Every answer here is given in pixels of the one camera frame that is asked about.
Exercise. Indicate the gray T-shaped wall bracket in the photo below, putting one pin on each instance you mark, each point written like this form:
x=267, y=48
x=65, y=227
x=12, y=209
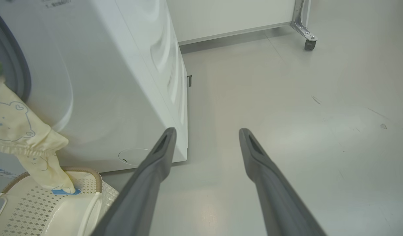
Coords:
x=189, y=81

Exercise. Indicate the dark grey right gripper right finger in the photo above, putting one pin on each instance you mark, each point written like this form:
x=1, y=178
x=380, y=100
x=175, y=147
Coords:
x=280, y=203

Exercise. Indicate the blue energy label sticker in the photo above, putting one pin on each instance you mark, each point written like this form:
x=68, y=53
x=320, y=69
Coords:
x=1, y=172

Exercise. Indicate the white partition panel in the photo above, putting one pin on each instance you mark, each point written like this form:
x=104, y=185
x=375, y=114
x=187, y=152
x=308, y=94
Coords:
x=227, y=16

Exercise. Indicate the cream bear-print pants blue cuff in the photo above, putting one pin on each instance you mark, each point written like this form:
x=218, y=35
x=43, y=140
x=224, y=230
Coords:
x=11, y=124

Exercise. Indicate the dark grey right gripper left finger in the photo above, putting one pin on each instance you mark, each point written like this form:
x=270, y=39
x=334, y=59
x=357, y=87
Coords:
x=139, y=196

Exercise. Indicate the cream perforated laundry basket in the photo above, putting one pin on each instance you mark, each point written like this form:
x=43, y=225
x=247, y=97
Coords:
x=24, y=209

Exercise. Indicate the white front-load washing machine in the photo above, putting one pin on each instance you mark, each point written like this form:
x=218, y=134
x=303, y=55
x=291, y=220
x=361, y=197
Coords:
x=106, y=82

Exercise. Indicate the metal frame leg with caster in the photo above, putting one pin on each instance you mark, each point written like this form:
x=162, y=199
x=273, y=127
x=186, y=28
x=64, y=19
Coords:
x=303, y=26

